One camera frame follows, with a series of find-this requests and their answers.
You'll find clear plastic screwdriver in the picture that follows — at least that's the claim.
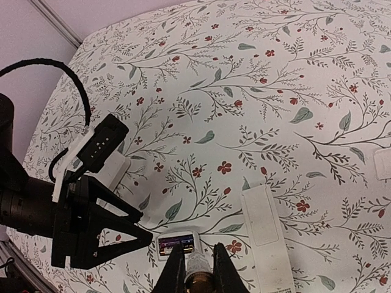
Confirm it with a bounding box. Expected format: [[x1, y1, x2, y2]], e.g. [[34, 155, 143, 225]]
[[185, 250, 214, 293]]

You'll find white battery cover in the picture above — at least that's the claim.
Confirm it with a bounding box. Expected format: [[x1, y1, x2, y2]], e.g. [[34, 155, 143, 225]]
[[373, 148, 391, 180]]

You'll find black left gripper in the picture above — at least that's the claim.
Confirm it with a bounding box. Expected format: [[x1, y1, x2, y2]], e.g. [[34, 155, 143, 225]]
[[51, 175, 153, 269]]

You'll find aluminium front rail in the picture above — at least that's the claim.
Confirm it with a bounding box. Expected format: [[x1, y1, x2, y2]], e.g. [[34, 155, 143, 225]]
[[1, 241, 59, 293]]

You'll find aluminium back left frame post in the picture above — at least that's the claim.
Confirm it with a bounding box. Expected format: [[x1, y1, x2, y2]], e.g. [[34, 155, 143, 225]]
[[28, 0, 82, 49]]

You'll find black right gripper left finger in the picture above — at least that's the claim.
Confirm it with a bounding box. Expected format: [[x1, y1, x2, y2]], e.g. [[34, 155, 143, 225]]
[[151, 245, 186, 293]]

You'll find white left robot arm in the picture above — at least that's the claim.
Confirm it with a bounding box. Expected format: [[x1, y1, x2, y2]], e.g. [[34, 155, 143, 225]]
[[1, 58, 153, 270]]

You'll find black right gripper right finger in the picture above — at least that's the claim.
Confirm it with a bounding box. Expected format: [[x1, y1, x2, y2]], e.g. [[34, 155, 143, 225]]
[[213, 243, 249, 293]]

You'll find white remote with QR label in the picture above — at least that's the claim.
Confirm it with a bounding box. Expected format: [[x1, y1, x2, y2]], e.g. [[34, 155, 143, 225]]
[[240, 186, 296, 292]]

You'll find white remote with logo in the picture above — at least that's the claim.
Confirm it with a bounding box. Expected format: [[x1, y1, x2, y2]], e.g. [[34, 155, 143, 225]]
[[101, 151, 131, 192]]

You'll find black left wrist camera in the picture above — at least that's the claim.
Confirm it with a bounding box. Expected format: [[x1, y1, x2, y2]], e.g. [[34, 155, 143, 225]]
[[77, 114, 129, 173]]

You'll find white remote control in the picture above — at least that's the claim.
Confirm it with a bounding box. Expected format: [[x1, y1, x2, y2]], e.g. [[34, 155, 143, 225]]
[[155, 230, 202, 261]]

